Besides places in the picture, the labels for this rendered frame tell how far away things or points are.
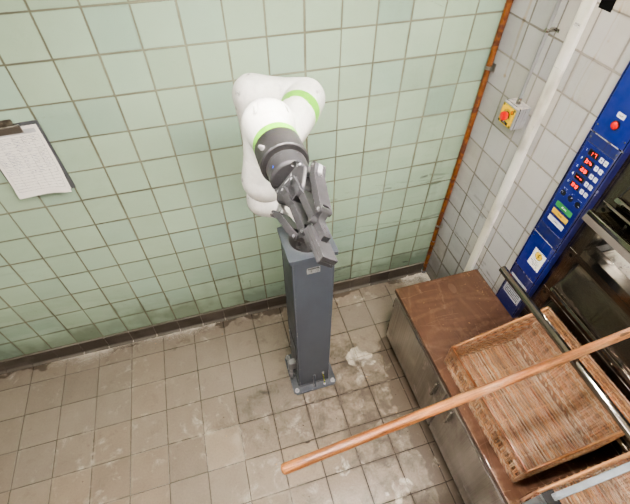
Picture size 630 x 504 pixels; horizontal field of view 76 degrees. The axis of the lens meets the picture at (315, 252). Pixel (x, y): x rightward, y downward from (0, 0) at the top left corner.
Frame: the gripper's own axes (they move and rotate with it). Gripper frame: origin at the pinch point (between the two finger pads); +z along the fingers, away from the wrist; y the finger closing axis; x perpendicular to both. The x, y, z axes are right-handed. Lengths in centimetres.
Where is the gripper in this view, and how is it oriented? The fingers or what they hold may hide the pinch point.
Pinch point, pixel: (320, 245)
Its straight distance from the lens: 59.7
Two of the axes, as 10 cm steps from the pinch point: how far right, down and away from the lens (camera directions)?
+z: 3.0, 7.1, -6.3
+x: -7.3, -2.6, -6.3
